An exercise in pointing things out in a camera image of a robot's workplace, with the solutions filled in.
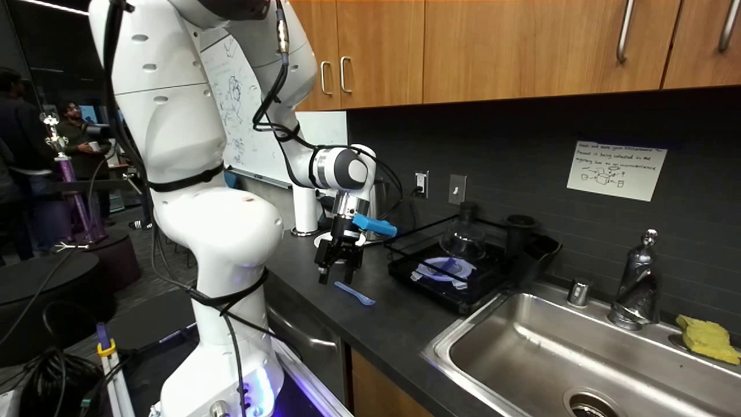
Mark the wooden lower cabinet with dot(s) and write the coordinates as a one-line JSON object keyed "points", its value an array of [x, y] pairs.
{"points": [[374, 393]]}

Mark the black dish drying rack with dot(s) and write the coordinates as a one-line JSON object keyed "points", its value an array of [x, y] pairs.
{"points": [[507, 254]]}

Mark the white paper towel roll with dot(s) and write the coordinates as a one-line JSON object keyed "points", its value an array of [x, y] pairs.
{"points": [[304, 212]]}

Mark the wall light switch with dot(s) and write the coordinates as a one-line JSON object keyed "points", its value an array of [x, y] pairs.
{"points": [[456, 187]]}

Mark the white paper note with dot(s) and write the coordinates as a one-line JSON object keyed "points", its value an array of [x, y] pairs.
{"points": [[629, 171]]}

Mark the blue plate in rack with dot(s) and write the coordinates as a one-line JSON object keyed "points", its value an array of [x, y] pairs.
{"points": [[445, 268]]}

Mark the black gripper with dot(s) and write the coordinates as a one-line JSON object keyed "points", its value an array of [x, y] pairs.
{"points": [[339, 245]]}

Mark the yellow sponge cloth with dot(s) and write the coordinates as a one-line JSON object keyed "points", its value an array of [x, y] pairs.
{"points": [[708, 339]]}

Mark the stainless steel electric kettle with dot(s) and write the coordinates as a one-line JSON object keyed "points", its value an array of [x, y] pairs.
{"points": [[371, 200]]}

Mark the chrome faucet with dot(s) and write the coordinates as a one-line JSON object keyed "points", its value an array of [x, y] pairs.
{"points": [[638, 289]]}

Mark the wooden upper cabinets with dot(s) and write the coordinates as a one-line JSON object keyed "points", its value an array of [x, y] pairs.
{"points": [[441, 51]]}

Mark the wall power outlet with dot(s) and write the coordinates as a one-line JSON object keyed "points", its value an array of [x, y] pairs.
{"points": [[423, 183]]}

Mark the blue plastic fork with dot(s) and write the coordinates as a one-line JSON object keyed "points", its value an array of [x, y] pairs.
{"points": [[364, 300]]}

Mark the stainless steel sink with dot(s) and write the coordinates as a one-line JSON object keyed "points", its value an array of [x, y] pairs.
{"points": [[537, 355]]}

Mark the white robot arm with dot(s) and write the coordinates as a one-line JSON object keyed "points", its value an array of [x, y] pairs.
{"points": [[155, 74]]}

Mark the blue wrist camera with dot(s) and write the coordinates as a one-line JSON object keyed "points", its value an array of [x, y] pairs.
{"points": [[374, 224]]}

